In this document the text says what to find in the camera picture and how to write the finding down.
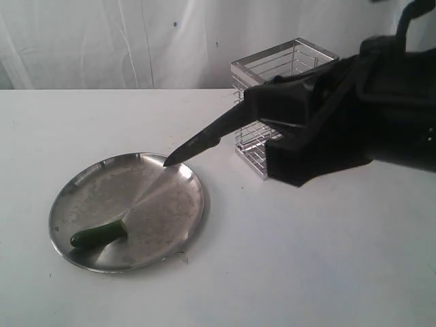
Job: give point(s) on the black handled paring knife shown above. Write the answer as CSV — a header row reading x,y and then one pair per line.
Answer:
x,y
239,116

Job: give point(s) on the green cucumber piece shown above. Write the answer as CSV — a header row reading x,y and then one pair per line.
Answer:
x,y
99,236

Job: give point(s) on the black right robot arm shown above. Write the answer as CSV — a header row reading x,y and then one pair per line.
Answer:
x,y
376,105

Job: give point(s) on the round stainless steel plate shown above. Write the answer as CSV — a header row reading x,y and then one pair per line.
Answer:
x,y
161,208

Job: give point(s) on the white backdrop curtain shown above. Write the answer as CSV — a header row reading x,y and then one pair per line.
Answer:
x,y
168,44

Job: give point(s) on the chrome wire utensil rack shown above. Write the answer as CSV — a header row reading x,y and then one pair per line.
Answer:
x,y
287,59

